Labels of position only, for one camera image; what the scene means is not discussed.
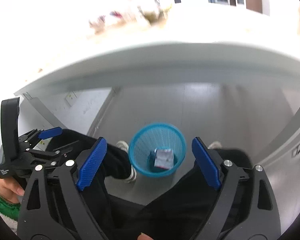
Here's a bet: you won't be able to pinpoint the white sneaker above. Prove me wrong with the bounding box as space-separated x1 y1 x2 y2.
207 141 223 150
115 140 137 183

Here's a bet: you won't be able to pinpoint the right white sneaker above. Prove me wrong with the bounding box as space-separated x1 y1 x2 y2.
207 141 223 150

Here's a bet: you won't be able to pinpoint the blue mesh trash basket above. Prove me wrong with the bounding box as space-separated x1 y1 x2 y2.
128 122 187 178

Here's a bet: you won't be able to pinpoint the white blue carton trash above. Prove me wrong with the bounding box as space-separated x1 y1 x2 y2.
150 148 174 170

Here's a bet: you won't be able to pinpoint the person's left hand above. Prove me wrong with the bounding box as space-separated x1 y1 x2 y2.
0 177 25 204

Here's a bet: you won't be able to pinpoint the left white sneaker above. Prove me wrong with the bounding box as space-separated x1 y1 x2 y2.
115 140 137 183

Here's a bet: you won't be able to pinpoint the white wall socket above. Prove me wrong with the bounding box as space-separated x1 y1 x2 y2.
65 92 77 107

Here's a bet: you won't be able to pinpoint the right leg black trousers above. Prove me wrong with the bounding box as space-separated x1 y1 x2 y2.
129 148 253 240

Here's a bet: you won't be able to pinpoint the person's right hand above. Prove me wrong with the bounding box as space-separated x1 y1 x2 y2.
137 233 153 240

